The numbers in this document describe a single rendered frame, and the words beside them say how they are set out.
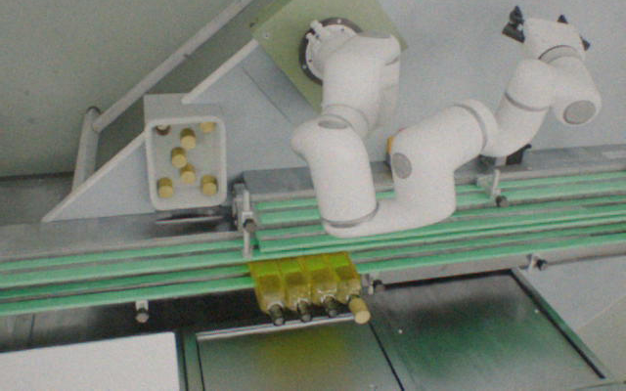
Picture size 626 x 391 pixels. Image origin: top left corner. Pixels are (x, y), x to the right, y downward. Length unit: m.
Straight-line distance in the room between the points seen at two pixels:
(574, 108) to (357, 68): 0.35
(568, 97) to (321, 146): 0.42
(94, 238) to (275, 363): 0.50
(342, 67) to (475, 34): 0.69
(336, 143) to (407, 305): 0.88
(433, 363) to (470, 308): 0.24
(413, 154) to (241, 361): 0.74
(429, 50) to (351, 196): 0.78
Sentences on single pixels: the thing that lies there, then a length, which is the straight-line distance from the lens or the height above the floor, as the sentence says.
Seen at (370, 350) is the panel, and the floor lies 1.14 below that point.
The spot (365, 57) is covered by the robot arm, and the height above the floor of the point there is 1.21.
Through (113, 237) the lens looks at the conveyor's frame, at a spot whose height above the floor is 0.85.
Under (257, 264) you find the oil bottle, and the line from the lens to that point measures 1.45.
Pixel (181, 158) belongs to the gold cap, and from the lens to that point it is 1.47.
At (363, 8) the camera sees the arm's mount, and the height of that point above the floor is 0.84.
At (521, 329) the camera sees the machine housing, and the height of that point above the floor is 1.11.
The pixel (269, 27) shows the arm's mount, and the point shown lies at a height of 0.84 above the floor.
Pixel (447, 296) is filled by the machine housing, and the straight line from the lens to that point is 1.72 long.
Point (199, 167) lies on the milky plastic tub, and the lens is 1.53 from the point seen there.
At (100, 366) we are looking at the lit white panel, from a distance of 1.46.
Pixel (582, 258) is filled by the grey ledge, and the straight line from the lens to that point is 1.99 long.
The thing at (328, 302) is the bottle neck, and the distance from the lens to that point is 1.37.
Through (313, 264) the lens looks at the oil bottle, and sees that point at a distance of 1.45.
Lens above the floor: 2.14
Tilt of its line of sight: 58 degrees down
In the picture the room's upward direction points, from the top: 152 degrees clockwise
